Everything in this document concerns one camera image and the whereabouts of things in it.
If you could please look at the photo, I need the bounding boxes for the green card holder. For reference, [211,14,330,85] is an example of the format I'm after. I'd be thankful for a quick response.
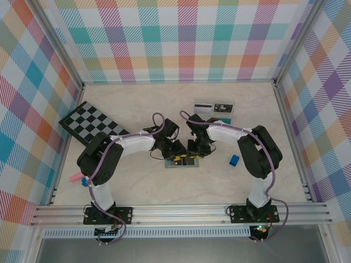
[164,156,200,169]

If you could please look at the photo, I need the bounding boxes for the white card with black stripe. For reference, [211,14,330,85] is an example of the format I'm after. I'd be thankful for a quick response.
[194,103,213,114]

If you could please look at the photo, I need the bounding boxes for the black card with white print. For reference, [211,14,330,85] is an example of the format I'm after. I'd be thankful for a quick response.
[213,103,234,114]

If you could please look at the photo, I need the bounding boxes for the clear acrylic box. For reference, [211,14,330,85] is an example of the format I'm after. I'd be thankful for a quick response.
[193,98,236,120]

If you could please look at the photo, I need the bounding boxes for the black grey chessboard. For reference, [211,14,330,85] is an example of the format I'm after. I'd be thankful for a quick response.
[58,100,129,145]

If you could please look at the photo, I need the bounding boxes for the wide aluminium mounting rail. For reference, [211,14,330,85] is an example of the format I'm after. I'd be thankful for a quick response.
[30,202,334,227]

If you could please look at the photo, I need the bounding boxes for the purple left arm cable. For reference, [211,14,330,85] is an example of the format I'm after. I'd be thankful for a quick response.
[87,112,165,246]

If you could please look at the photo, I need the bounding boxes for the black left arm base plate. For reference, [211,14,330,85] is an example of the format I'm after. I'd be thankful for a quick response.
[83,207,134,226]

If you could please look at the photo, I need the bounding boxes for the slotted grey cable duct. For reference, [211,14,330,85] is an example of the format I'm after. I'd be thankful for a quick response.
[43,228,252,239]

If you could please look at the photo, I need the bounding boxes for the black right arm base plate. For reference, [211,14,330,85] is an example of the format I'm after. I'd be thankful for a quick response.
[227,204,279,224]

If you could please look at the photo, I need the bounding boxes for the aluminium frame rail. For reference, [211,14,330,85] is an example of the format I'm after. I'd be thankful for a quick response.
[48,86,84,206]
[273,82,315,205]

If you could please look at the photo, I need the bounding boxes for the aluminium frame post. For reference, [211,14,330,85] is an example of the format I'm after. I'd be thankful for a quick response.
[273,0,330,85]
[32,0,84,91]

